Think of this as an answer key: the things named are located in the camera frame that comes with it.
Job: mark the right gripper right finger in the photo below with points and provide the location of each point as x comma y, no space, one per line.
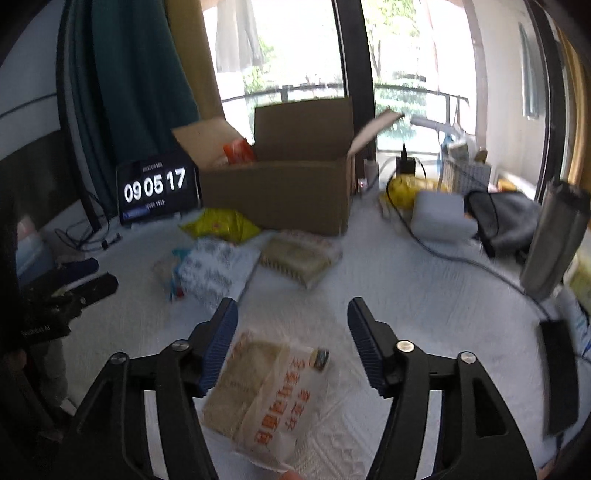
478,436

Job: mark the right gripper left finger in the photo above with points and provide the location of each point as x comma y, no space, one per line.
109,440

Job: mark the blue white snack bag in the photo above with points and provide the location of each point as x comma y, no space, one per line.
214,269

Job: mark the toast bread bag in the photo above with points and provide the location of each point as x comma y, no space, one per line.
301,256
265,398

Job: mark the orange snack bag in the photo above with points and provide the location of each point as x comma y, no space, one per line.
239,151

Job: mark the operator thumb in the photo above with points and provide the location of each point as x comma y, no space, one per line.
290,475

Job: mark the black phone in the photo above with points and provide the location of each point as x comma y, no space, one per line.
562,376

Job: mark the light blue snack pack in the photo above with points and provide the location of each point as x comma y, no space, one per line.
165,270

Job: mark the black tablet clock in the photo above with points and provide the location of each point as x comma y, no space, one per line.
156,187

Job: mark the yellow snack bag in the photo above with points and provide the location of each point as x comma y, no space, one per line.
225,224

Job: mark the grey cloth pouch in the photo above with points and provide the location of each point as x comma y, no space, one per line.
507,222

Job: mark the white charger box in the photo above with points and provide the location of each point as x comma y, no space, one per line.
441,217

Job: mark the teal curtain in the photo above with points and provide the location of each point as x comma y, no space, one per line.
121,88

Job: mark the steel travel mug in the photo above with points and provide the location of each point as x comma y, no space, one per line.
564,217

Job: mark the yellow wet wipes pack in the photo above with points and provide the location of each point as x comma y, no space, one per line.
401,191

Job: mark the white mesh basket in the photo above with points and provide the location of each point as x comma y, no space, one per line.
462,177

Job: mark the brown cardboard box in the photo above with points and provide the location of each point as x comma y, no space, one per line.
304,174

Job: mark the yellow curtain left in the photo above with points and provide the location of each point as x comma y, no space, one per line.
187,26

